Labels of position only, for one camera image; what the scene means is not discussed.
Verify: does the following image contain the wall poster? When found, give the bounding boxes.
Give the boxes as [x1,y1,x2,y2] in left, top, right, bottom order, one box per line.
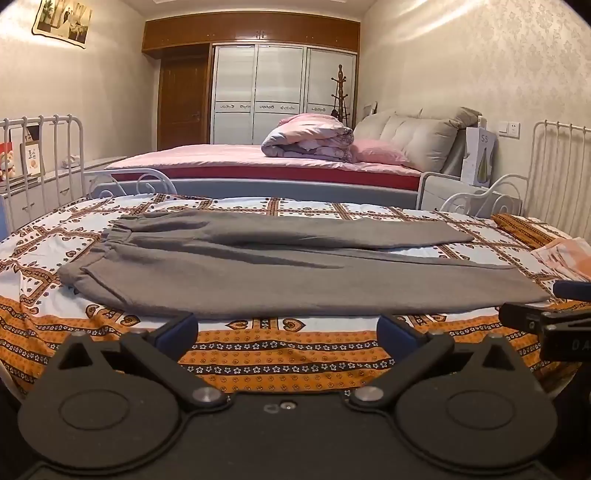
[31,0,94,49]

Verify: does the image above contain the orange patterned bed sheet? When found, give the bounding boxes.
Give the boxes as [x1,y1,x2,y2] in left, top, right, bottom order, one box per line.
[0,194,591,403]

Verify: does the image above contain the brown wooden door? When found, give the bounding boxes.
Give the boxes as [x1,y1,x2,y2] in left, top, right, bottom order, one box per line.
[158,54,212,151]

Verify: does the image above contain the wooden overhead cabinet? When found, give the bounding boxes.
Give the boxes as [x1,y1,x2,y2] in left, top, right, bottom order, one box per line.
[142,18,362,58]

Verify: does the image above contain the pink pillow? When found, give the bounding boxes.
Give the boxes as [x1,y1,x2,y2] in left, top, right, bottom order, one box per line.
[348,138,411,168]

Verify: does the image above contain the low white cabinet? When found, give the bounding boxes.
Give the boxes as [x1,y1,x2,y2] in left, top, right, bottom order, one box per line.
[0,156,127,232]

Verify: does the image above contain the orange patterned pillow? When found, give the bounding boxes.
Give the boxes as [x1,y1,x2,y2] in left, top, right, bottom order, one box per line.
[491,213,574,250]

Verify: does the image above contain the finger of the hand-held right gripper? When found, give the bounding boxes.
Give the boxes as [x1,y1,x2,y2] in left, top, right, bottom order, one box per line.
[498,302,557,332]
[553,281,591,301]

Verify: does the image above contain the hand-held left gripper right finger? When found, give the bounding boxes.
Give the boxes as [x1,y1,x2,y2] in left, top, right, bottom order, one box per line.
[347,314,536,411]

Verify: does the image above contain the bed with pink sheet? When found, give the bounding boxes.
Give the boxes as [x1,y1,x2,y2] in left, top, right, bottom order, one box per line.
[104,142,423,209]

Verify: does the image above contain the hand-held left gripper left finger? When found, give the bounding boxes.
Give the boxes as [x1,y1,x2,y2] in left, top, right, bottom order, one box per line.
[55,312,230,411]

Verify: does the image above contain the red toy box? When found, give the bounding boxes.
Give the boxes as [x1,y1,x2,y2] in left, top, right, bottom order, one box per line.
[0,142,17,182]

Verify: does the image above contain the wooden coat rack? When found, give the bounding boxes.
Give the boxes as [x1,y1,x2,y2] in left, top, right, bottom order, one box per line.
[329,65,354,127]

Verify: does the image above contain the folded pink grey quilt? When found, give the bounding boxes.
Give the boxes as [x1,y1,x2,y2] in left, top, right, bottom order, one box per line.
[261,112,355,163]

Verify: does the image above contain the beige padded headboard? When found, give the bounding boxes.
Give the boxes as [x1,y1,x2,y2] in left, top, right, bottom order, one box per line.
[353,107,483,178]

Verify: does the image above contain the framed picture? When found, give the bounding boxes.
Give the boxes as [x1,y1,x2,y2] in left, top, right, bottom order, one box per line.
[20,142,45,177]

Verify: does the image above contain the white sliding door wardrobe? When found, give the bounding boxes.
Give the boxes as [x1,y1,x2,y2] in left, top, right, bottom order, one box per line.
[211,42,360,147]

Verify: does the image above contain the white nightstand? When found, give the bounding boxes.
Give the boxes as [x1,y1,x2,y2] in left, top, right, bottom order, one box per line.
[418,173,491,212]

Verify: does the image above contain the folded orange checked cloth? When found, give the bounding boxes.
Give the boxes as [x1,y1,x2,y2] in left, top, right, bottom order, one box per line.
[530,237,591,283]

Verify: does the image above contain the grey pants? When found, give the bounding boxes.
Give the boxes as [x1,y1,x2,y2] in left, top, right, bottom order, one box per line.
[56,210,552,320]

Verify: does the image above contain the white box with bottle print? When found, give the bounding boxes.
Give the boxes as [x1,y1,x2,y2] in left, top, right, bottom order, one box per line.
[461,126,500,188]

